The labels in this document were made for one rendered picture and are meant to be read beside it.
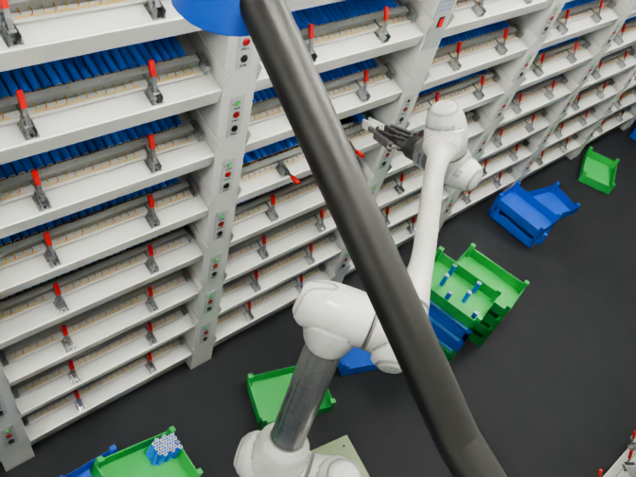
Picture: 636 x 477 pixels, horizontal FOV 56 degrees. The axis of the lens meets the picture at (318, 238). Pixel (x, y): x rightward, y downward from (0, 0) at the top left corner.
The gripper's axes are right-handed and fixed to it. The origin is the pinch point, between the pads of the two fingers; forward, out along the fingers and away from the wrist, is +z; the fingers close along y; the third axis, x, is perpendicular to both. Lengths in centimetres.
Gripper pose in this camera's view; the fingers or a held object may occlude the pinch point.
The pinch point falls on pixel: (373, 126)
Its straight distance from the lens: 198.5
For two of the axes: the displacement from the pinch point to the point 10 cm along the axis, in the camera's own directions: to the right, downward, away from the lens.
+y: -7.5, 3.8, -5.4
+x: -0.4, 7.9, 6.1
